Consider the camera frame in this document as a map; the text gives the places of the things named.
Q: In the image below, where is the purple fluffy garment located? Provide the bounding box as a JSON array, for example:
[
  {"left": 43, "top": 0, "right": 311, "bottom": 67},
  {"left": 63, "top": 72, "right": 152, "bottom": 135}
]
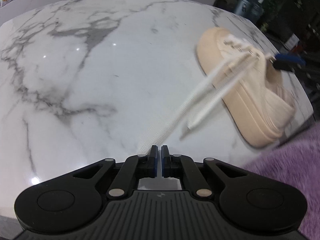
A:
[{"left": 243, "top": 122, "right": 320, "bottom": 239}]

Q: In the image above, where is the grey pedal trash bin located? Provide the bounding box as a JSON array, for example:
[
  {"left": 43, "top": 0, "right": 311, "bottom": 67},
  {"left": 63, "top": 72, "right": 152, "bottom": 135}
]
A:
[{"left": 233, "top": 0, "right": 253, "bottom": 18}]

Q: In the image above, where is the beige canvas shoe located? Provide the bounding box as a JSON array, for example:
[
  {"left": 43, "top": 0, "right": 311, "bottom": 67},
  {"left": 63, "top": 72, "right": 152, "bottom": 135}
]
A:
[{"left": 196, "top": 27, "right": 296, "bottom": 148}]

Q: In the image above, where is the white shoelace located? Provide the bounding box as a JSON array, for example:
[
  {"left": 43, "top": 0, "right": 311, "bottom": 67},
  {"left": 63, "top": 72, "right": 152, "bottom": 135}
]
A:
[{"left": 137, "top": 28, "right": 273, "bottom": 154}]

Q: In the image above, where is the water bottle jug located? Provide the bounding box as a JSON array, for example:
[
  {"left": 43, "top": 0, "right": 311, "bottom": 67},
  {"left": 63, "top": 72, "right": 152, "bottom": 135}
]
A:
[{"left": 250, "top": 0, "right": 264, "bottom": 24}]

